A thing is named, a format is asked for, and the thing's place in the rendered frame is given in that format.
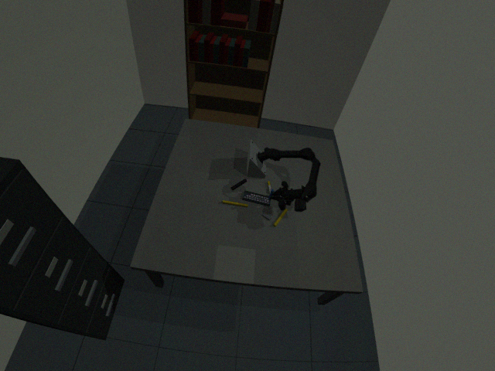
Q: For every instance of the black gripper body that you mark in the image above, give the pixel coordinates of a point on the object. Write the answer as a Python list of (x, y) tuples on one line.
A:
[(286, 195)]

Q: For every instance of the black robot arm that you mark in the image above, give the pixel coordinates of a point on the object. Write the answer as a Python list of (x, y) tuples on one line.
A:
[(310, 189)]

